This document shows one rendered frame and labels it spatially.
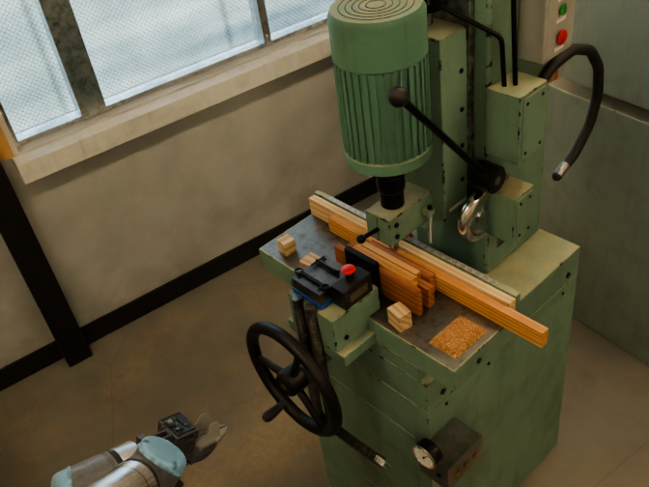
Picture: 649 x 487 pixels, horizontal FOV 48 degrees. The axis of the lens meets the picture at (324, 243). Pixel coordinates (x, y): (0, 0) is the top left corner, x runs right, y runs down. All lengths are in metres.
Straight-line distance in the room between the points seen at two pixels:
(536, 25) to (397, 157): 0.36
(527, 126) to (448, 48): 0.22
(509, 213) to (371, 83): 0.44
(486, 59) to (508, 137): 0.16
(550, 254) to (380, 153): 0.62
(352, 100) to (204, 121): 1.51
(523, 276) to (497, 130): 0.42
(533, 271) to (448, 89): 0.55
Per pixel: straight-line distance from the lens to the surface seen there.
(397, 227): 1.53
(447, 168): 1.54
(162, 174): 2.81
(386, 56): 1.29
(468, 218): 1.55
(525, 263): 1.82
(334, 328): 1.48
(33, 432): 2.85
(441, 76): 1.43
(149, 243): 2.92
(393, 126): 1.36
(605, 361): 2.71
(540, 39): 1.50
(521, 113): 1.46
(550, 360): 2.05
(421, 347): 1.48
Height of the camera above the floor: 1.99
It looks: 38 degrees down
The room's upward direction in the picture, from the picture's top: 9 degrees counter-clockwise
